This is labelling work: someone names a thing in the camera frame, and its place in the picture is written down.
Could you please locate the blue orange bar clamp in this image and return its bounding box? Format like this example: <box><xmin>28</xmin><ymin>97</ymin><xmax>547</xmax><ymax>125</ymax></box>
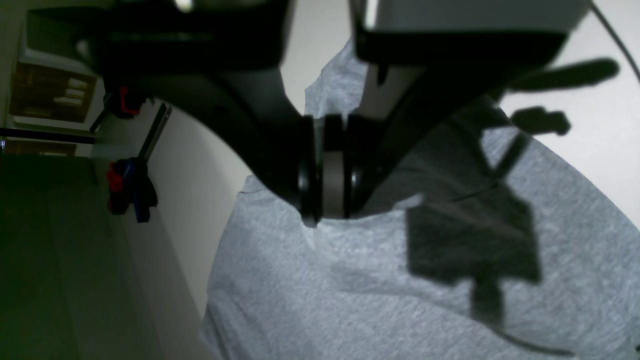
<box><xmin>106</xmin><ymin>102</ymin><xmax>173</xmax><ymax>224</ymax></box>

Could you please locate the orange black clamp lower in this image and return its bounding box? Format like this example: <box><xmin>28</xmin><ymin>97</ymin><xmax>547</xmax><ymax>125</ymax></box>
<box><xmin>103</xmin><ymin>85</ymin><xmax>147</xmax><ymax>119</ymax></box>

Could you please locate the grey T-shirt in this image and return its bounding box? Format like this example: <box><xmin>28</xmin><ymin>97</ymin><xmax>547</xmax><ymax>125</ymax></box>
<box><xmin>200</xmin><ymin>40</ymin><xmax>640</xmax><ymax>360</ymax></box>

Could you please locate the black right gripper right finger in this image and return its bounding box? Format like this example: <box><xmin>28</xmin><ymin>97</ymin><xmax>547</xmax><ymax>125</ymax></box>
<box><xmin>345</xmin><ymin>0</ymin><xmax>590</xmax><ymax>217</ymax></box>

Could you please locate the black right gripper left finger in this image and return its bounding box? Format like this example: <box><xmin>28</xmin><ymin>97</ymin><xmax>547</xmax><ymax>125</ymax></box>
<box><xmin>33</xmin><ymin>0</ymin><xmax>320</xmax><ymax>227</ymax></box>

